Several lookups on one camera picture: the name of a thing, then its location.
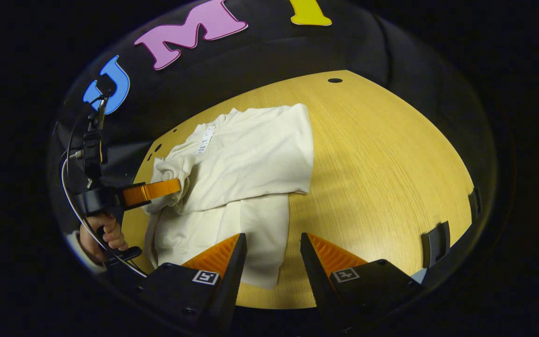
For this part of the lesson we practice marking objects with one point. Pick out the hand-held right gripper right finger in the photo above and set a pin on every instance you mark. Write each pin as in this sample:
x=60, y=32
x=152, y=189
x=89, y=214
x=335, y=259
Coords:
x=318, y=285

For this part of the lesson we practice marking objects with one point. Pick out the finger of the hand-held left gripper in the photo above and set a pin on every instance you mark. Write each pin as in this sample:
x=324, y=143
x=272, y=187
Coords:
x=152, y=191

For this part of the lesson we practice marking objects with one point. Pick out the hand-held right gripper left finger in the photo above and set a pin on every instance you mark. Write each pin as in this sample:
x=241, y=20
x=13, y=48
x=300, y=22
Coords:
x=229, y=290

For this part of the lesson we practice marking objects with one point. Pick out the cream white sweatshirt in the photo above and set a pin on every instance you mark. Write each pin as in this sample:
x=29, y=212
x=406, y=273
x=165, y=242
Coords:
x=251, y=154

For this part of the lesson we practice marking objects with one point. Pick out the black backdrop cloth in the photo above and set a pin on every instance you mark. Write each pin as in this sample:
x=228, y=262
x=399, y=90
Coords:
x=274, y=51

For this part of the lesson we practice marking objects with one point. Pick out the black table edge bracket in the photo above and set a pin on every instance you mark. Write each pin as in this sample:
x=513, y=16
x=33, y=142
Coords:
x=435, y=244
x=475, y=203

